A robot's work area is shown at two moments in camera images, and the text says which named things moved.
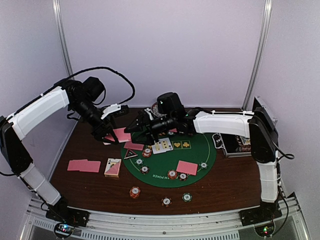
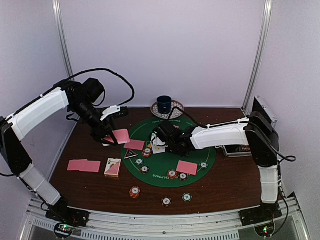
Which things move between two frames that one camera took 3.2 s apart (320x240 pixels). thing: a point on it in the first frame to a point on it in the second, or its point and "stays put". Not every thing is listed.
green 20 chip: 203,165 stays put
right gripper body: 158,126 to 171,149
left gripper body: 82,109 stays put
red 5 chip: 147,152 stays put
